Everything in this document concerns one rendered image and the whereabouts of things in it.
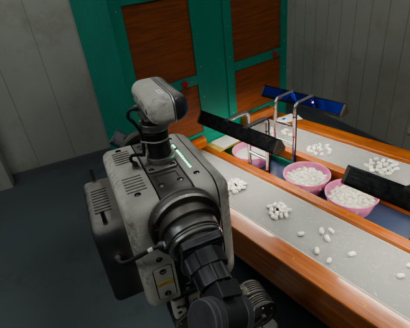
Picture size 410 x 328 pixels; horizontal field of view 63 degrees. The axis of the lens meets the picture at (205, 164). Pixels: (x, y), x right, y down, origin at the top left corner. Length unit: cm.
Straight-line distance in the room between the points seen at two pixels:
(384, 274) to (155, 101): 118
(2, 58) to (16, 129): 74
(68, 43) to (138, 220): 330
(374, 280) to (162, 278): 93
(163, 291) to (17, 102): 338
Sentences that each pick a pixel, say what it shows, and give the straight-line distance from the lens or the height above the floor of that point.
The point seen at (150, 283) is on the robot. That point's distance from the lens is 85.
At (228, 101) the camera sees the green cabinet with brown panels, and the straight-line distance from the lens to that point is 243.
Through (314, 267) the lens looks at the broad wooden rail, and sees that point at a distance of 150.
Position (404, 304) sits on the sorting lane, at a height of 74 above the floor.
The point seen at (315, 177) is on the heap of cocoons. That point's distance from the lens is 206.
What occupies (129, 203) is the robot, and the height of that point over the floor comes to 145.
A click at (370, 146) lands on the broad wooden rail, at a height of 76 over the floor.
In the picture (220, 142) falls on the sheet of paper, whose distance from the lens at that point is 237.
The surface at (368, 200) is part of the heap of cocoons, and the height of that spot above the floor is 73.
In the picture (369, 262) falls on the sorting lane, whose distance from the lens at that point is 160.
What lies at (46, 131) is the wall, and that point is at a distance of 414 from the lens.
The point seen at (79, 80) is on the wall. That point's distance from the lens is 398.
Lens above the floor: 186
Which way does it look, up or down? 31 degrees down
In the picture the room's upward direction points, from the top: 7 degrees counter-clockwise
